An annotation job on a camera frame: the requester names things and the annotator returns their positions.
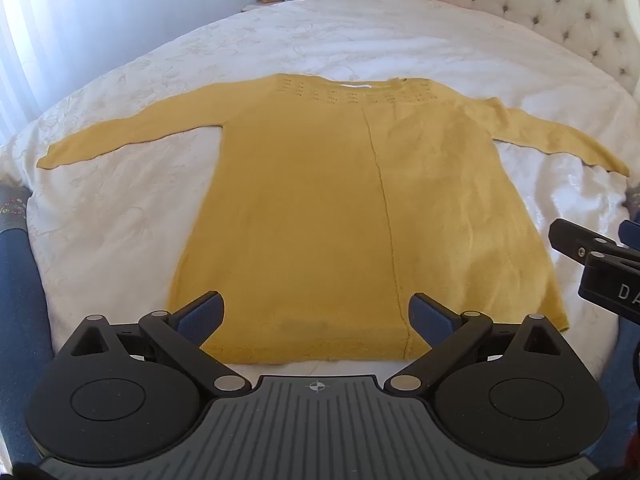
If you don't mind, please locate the white embroidered bedspread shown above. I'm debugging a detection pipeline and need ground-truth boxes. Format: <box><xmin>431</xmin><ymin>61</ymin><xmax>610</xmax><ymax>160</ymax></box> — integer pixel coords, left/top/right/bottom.
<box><xmin>0</xmin><ymin>0</ymin><xmax>640</xmax><ymax>401</ymax></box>

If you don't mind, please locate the person's leg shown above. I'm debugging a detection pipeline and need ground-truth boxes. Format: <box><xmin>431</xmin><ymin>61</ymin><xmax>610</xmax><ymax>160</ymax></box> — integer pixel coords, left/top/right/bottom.
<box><xmin>597</xmin><ymin>310</ymin><xmax>640</xmax><ymax>461</ymax></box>
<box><xmin>0</xmin><ymin>227</ymin><xmax>57</xmax><ymax>467</ymax></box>

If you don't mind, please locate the yellow knit sweater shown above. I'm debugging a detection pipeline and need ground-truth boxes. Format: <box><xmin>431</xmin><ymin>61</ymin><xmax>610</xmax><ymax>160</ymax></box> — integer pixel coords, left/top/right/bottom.
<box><xmin>37</xmin><ymin>74</ymin><xmax>631</xmax><ymax>365</ymax></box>

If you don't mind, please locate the white sheer curtain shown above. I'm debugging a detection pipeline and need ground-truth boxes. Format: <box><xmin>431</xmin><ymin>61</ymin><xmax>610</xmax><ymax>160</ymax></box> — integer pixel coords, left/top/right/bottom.
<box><xmin>0</xmin><ymin>0</ymin><xmax>66</xmax><ymax>133</ymax></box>

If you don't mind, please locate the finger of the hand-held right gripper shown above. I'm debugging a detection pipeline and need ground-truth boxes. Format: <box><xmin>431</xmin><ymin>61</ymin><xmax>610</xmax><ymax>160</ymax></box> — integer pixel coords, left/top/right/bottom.
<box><xmin>618</xmin><ymin>219</ymin><xmax>640</xmax><ymax>249</ymax></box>
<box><xmin>548</xmin><ymin>217</ymin><xmax>621</xmax><ymax>264</ymax></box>

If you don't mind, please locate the white tufted headboard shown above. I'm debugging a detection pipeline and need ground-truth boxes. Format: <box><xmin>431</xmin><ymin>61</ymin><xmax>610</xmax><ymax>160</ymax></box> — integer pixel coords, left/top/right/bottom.
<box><xmin>395</xmin><ymin>0</ymin><xmax>635</xmax><ymax>95</ymax></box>

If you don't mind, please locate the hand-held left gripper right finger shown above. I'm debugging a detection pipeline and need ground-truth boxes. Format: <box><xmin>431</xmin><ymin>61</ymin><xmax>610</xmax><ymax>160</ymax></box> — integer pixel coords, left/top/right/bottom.
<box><xmin>384</xmin><ymin>292</ymin><xmax>576</xmax><ymax>397</ymax></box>

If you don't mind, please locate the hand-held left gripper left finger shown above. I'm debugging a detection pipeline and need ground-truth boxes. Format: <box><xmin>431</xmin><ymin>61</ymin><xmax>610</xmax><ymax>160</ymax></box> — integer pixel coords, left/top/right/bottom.
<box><xmin>59</xmin><ymin>290</ymin><xmax>252</xmax><ymax>400</ymax></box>

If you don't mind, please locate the person's left leg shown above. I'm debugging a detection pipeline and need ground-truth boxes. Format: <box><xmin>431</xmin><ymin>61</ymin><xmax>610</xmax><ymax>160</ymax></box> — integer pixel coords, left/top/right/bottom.
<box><xmin>0</xmin><ymin>227</ymin><xmax>57</xmax><ymax>467</ymax></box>

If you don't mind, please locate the person's right leg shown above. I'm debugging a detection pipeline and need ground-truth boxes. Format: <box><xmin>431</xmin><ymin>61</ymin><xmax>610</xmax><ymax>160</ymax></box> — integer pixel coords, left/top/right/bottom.
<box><xmin>597</xmin><ymin>310</ymin><xmax>640</xmax><ymax>461</ymax></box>

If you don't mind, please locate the grey patterned cloth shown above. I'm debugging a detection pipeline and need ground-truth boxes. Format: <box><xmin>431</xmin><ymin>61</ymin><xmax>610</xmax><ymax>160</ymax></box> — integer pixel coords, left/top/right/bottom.
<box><xmin>0</xmin><ymin>182</ymin><xmax>32</xmax><ymax>232</ymax></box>

